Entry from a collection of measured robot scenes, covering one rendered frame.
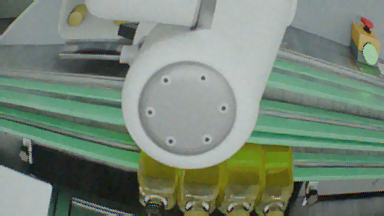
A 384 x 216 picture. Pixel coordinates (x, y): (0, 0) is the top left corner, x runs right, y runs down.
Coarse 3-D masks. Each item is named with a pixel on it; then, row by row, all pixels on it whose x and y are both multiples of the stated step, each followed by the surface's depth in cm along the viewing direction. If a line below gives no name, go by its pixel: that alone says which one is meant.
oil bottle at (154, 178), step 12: (144, 156) 90; (144, 168) 87; (156, 168) 88; (168, 168) 88; (144, 180) 85; (156, 180) 85; (168, 180) 86; (144, 192) 85; (156, 192) 84; (168, 192) 85; (144, 204) 86; (168, 204) 85
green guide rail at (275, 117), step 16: (272, 112) 97; (288, 112) 98; (304, 112) 98; (320, 112) 99; (336, 112) 100; (256, 128) 93; (272, 128) 93; (288, 128) 93; (304, 128) 94; (320, 128) 94; (336, 128) 95; (352, 128) 96; (368, 128) 97
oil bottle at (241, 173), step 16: (256, 144) 95; (240, 160) 91; (256, 160) 91; (224, 176) 88; (240, 176) 88; (256, 176) 88; (224, 192) 85; (240, 192) 85; (256, 192) 85; (224, 208) 86
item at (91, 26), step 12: (72, 0) 100; (84, 0) 103; (60, 12) 97; (60, 24) 98; (84, 24) 103; (96, 24) 103; (108, 24) 102; (72, 36) 100; (84, 36) 100; (96, 36) 100; (108, 36) 100; (120, 36) 100
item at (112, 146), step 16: (0, 112) 102; (16, 112) 103; (0, 128) 97; (16, 128) 98; (32, 128) 99; (48, 128) 101; (64, 128) 102; (80, 128) 103; (96, 128) 104; (64, 144) 97; (80, 144) 99; (96, 144) 100; (112, 144) 101; (128, 144) 102; (112, 160) 98; (128, 160) 98; (304, 160) 103; (320, 160) 103; (336, 160) 103; (352, 160) 103; (368, 160) 103; (304, 176) 98; (320, 176) 98; (336, 176) 98; (352, 176) 98; (368, 176) 98
